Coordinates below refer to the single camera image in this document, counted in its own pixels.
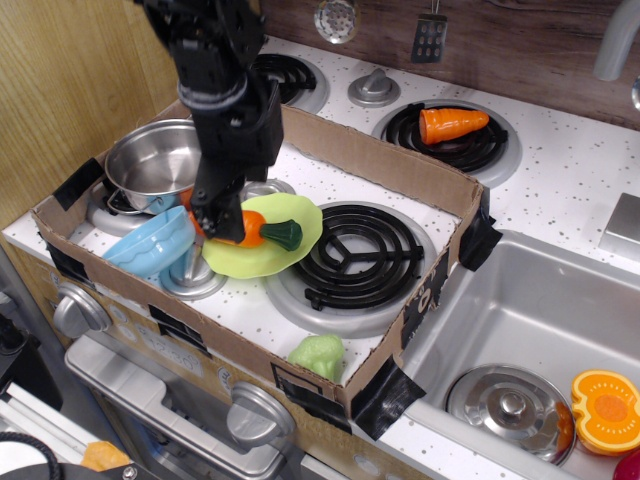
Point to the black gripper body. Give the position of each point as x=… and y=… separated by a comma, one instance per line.
x=243, y=125

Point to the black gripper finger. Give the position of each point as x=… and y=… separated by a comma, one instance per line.
x=256, y=172
x=219, y=217

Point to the orange toy carrot green top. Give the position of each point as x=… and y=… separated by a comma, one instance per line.
x=288, y=235

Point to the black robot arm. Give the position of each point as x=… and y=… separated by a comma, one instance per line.
x=213, y=44

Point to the light green plastic plate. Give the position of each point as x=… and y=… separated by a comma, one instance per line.
x=267, y=259

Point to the orange carrot piece on burner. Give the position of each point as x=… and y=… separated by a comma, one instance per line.
x=440, y=125

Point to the silver knob inside fence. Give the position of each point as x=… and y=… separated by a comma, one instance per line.
x=190, y=277

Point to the light blue plastic bowl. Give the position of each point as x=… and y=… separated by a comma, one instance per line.
x=155, y=245

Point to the back left black burner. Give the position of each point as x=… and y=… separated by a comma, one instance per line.
x=301, y=84

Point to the small steel pot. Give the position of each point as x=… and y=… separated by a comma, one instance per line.
x=154, y=167

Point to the brown cardboard fence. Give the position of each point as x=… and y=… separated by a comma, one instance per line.
x=378, y=392

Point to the front right black burner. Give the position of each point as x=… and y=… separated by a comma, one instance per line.
x=358, y=275

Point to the silver knob back centre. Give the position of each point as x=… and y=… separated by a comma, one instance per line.
x=375, y=90

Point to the hanging metal strainer ladle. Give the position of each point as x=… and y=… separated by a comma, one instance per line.
x=337, y=21

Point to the green toy broccoli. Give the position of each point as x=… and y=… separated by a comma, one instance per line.
x=319, y=354

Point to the silver oven knob left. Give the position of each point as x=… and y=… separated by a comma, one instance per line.
x=78, y=313

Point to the silver oven knob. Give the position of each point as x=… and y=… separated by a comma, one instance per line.
x=78, y=313
x=256, y=418

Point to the silver oven knob right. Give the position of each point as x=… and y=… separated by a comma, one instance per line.
x=256, y=418

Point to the hanging metal spatula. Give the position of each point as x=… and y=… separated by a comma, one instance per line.
x=430, y=36

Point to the back right black burner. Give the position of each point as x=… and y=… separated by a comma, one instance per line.
x=491, y=154

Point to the orange tag bottom left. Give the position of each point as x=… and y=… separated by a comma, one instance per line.
x=102, y=455

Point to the silver sink basin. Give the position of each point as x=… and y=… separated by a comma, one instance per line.
x=533, y=306

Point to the steel pot lid in sink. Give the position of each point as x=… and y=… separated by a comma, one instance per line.
x=516, y=405

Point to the silver faucet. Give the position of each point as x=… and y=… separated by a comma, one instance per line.
x=618, y=38

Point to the orange toy fruit half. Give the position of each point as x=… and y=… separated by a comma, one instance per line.
x=605, y=406

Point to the red toy fruit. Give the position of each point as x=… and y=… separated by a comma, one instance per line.
x=628, y=468

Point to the silver oven door handle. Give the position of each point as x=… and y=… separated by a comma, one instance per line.
x=180, y=438

